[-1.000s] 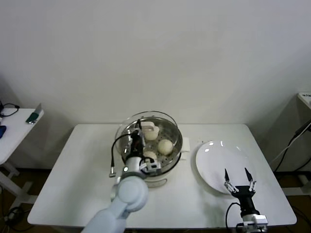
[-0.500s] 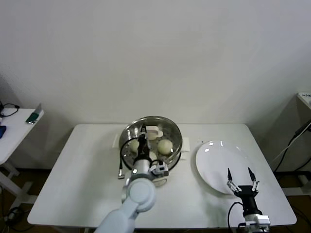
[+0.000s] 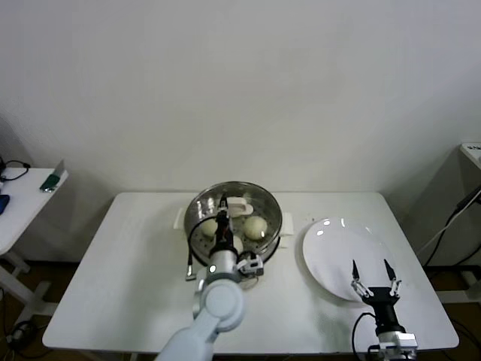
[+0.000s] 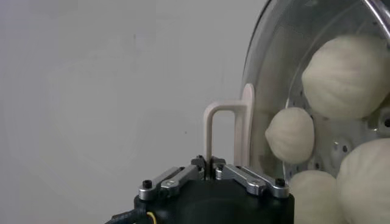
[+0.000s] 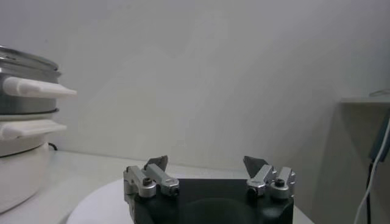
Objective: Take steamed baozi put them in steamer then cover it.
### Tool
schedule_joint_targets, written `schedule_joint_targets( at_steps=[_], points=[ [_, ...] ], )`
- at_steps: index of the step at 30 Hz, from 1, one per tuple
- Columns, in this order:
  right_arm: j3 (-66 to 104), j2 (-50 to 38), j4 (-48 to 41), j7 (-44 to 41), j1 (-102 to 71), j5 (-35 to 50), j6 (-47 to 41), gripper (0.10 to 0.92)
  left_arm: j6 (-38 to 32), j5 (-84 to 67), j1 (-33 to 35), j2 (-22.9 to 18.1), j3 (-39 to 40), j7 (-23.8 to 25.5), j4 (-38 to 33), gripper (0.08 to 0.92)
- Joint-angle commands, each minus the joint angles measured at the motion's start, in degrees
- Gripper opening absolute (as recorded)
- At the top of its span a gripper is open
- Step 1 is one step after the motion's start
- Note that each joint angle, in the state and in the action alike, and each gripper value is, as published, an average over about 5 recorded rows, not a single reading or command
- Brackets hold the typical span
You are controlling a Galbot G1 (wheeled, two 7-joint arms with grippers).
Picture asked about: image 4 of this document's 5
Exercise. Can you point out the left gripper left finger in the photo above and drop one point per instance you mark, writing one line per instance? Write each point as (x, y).
(170, 179)

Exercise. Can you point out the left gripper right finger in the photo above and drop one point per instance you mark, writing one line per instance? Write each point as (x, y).
(250, 181)

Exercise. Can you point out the white steamed baozi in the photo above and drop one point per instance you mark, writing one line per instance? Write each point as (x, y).
(314, 198)
(291, 135)
(344, 76)
(368, 182)

